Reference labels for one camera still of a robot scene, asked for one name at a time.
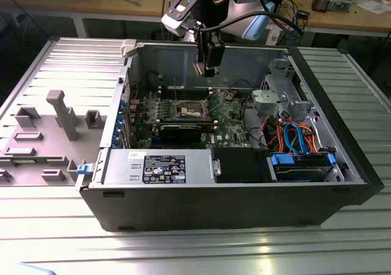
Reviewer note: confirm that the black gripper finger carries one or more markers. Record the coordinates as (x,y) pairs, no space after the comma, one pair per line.
(215,55)
(201,46)

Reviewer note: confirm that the silver CPU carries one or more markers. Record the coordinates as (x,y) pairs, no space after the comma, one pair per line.
(198,68)

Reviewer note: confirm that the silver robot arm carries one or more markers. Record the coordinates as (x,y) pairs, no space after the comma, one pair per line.
(241,15)

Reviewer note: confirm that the black RAM slot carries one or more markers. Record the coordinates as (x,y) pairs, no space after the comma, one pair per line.
(168,89)
(168,92)
(168,97)

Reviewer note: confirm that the CPU socket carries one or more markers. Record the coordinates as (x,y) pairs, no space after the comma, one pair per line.
(189,108)

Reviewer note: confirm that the wooden desk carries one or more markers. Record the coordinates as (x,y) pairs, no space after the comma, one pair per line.
(137,3)

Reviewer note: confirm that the pale grey case latch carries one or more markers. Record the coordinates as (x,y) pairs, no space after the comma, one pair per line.
(128,47)

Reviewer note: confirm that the silver drive cage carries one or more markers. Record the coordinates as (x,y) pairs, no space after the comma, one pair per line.
(275,101)

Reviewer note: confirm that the green motherboard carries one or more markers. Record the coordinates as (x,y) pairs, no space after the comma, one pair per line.
(232,128)

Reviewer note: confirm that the black graphics card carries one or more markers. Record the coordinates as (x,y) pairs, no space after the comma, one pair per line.
(180,133)

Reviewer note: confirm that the small black box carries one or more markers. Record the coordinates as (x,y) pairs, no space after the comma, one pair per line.
(304,14)

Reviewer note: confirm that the copper coil device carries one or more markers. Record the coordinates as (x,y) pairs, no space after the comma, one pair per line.
(320,1)

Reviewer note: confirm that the grey electronic device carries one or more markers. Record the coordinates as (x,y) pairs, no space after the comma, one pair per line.
(339,3)

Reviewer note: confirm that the silver power supply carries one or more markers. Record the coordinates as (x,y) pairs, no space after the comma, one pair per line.
(122,165)

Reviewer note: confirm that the hard disk in blue carrier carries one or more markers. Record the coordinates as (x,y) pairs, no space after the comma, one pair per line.
(299,172)

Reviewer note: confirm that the black PC case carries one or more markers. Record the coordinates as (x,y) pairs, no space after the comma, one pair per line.
(214,207)

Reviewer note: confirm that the grey parts rack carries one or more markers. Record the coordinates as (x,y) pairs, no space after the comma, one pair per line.
(79,146)

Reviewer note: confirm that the white paper sheet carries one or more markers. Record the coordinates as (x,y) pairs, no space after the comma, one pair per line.
(372,6)

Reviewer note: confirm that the blue case latch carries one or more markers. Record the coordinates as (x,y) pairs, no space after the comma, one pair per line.
(84,169)

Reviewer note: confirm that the green RAM stick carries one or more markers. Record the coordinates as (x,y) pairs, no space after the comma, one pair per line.
(39,161)

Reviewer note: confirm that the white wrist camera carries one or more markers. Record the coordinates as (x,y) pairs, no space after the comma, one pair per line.
(177,15)

